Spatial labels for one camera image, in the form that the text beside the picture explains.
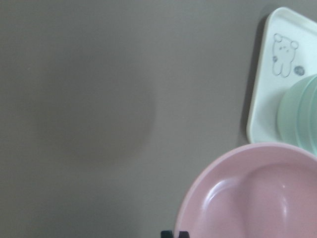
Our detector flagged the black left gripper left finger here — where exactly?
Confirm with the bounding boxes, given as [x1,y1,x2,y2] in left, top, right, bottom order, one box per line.
[160,230,173,238]

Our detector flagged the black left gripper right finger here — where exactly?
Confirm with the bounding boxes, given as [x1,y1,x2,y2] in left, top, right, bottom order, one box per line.
[178,231,189,238]

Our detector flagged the small pink bowl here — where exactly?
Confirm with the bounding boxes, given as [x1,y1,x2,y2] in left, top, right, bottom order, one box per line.
[174,143,317,238]

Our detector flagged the green bowl stack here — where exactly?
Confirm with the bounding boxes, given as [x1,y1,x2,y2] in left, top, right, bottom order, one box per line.
[276,75,317,154]

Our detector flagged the cream rabbit tray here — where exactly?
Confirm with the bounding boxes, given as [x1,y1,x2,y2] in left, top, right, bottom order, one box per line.
[247,7,317,143]

